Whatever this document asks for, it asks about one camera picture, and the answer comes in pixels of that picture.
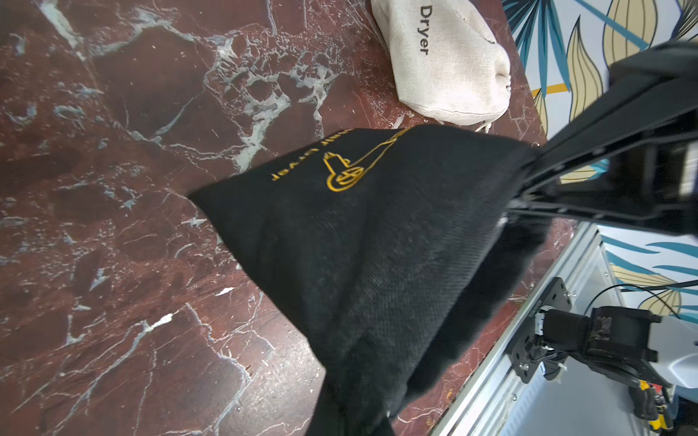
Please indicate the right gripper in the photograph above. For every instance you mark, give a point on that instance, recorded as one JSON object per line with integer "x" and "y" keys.
{"x": 646, "y": 123}

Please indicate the beige drawstring dryer bag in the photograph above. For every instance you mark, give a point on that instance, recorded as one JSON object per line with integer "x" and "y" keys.
{"x": 446, "y": 61}

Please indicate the black drawstring dryer bag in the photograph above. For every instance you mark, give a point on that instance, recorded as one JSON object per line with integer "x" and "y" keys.
{"x": 389, "y": 250}

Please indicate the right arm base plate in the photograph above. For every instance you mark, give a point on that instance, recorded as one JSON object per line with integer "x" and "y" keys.
{"x": 527, "y": 349}

